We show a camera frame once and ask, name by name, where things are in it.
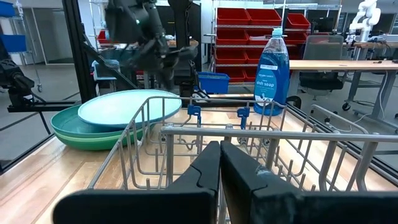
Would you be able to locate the red plastic storage bin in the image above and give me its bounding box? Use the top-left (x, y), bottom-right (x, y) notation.
top-left (216, 7), bottom-right (251, 26)
top-left (245, 49), bottom-right (265, 65)
top-left (285, 12), bottom-right (311, 30)
top-left (216, 28), bottom-right (249, 45)
top-left (217, 67), bottom-right (246, 82)
top-left (215, 48), bottom-right (248, 65)
top-left (97, 30), bottom-right (110, 44)
top-left (247, 8), bottom-right (282, 26)
top-left (284, 32), bottom-right (307, 44)

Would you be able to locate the wooden desk with equipment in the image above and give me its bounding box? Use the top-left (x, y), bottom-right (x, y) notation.
top-left (341, 33), bottom-right (398, 62)

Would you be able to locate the black camera on mount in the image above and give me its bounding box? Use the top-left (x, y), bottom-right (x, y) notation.
top-left (0, 58), bottom-right (78, 114)

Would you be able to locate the grey office chair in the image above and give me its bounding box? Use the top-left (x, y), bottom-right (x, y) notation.
top-left (298, 34), bottom-right (345, 124)

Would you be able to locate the blue dish soap bottle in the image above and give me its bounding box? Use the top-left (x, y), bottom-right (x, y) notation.
top-left (253, 27), bottom-right (290, 116)

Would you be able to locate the light blue plastic bin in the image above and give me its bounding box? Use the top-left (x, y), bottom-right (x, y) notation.
top-left (91, 58), bottom-right (121, 82)

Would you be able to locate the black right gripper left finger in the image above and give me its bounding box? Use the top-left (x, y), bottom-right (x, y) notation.
top-left (52, 141), bottom-right (221, 224)

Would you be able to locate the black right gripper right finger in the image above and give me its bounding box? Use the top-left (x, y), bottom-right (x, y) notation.
top-left (220, 140), bottom-right (398, 224)

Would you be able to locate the grey wire dish rack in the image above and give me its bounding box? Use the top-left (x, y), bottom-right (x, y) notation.
top-left (88, 95), bottom-right (398, 224)

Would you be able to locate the pale blue plate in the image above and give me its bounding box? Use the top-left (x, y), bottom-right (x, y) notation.
top-left (77, 89), bottom-right (183, 129)

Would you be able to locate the teal plate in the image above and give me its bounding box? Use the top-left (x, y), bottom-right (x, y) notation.
top-left (50, 104), bottom-right (147, 139)

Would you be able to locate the metal wire shelving unit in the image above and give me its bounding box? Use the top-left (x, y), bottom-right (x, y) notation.
top-left (211, 0), bottom-right (312, 86)

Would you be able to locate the wooden desk with grey legs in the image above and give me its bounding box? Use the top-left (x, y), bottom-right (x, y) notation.
top-left (287, 58), bottom-right (398, 131)

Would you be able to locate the blue rack clip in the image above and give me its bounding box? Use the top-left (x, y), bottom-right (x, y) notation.
top-left (237, 107), bottom-right (251, 130)
top-left (187, 104), bottom-right (202, 125)

